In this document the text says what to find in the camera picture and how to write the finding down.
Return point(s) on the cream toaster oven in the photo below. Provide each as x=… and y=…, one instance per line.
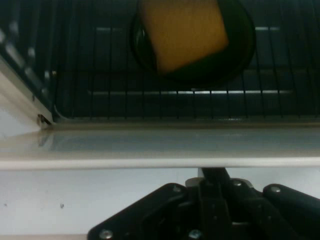
x=30, y=37

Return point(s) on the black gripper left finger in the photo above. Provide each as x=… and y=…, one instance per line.
x=150, y=215

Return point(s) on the black round pan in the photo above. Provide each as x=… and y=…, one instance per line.
x=240, y=50

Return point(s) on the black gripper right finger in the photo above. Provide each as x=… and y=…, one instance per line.
x=275, y=215

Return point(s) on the yellow square block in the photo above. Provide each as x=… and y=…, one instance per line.
x=185, y=35

